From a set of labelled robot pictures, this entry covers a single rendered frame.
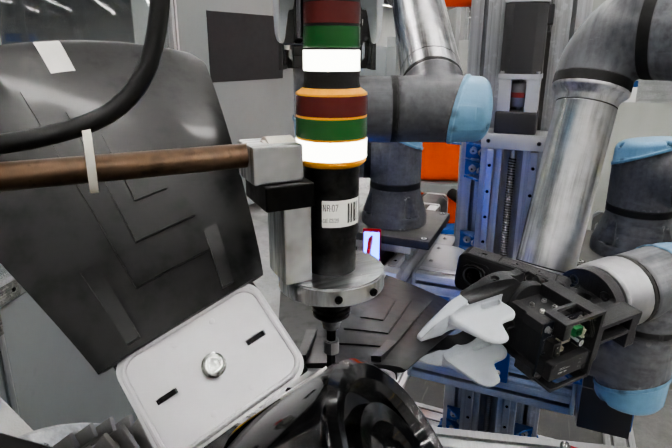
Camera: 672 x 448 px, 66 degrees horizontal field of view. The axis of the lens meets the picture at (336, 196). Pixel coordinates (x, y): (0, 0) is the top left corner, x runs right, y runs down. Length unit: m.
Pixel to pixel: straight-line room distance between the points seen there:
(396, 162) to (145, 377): 0.89
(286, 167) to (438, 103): 0.30
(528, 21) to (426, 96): 0.62
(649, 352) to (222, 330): 0.49
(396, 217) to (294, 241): 0.85
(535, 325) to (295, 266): 0.25
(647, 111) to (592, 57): 1.56
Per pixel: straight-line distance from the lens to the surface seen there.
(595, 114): 0.73
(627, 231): 1.11
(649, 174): 1.09
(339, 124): 0.29
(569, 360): 0.52
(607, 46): 0.73
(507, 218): 1.23
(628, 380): 0.69
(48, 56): 0.42
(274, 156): 0.29
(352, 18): 0.30
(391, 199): 1.15
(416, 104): 0.56
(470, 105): 0.57
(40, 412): 1.33
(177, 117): 0.39
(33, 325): 1.25
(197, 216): 0.33
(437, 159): 4.30
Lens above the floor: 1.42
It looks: 16 degrees down
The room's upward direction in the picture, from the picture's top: straight up
